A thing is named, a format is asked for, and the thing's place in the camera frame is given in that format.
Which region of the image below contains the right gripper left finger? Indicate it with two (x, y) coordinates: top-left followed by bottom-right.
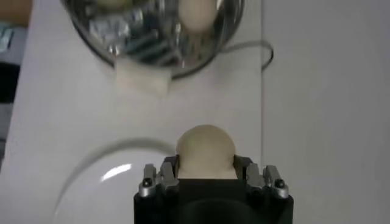
(138, 155), (180, 198)

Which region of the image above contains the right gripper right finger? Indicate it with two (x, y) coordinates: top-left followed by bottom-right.
(233, 155), (289, 199)

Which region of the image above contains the white steamed baozi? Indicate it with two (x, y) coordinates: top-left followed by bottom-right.
(175, 124), (239, 180)
(178, 0), (219, 33)

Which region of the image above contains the perforated steel steamer basket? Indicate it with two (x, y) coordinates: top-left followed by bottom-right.
(60, 0), (246, 99)

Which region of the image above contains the white round plate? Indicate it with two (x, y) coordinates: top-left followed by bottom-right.
(53, 138), (178, 224)

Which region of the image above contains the black cooker power cord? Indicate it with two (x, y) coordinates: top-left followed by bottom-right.
(221, 39), (274, 72)

